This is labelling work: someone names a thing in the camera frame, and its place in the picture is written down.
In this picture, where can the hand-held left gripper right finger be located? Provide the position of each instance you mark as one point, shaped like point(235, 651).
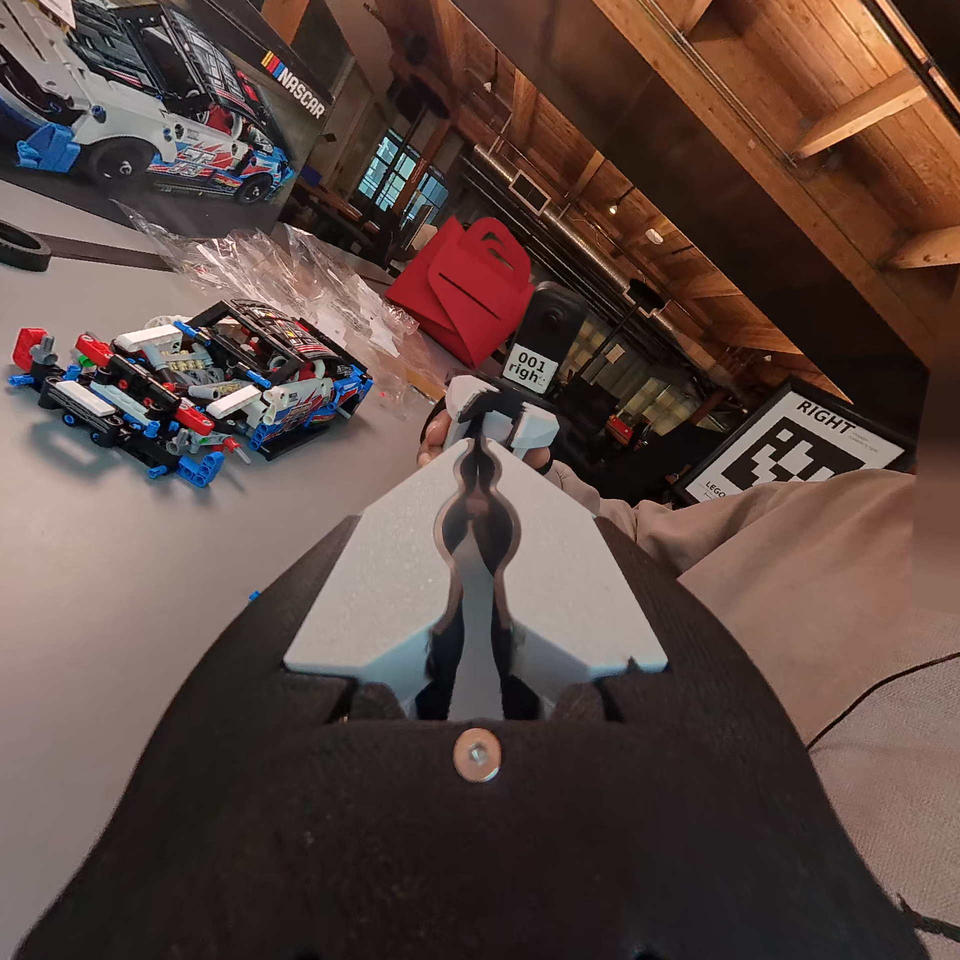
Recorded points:
point(577, 600)

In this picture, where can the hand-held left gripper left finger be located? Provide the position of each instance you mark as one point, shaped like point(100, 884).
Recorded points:
point(375, 600)

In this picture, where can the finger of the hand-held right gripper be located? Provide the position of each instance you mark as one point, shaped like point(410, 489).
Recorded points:
point(461, 397)
point(538, 433)

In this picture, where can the person's right forearm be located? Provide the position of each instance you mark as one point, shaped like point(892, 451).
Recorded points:
point(750, 562)

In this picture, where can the grey desk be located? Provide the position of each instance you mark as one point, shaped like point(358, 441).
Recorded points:
point(150, 600)

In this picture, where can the person's right hand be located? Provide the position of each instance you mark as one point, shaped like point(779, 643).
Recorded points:
point(433, 439)

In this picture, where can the red felt bag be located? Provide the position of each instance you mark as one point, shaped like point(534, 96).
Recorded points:
point(465, 292)

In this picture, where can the clear plastic bags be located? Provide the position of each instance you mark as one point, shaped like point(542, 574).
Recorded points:
point(300, 292)

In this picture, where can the window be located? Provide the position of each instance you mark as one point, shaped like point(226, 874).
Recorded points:
point(397, 176)

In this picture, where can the framed black white marker sign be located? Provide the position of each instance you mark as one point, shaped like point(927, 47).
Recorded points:
point(795, 450)

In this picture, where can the toy race car model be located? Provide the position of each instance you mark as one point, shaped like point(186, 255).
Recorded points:
point(187, 390)

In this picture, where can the person's beige sweatshirt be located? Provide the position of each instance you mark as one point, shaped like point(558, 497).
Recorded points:
point(900, 787)

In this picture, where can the toy car set box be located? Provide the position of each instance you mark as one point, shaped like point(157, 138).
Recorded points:
point(150, 75)

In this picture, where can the black rubber tire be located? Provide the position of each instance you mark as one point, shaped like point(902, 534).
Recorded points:
point(22, 251)

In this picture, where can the metal ventilation duct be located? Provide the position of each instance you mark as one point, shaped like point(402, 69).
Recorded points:
point(585, 240)

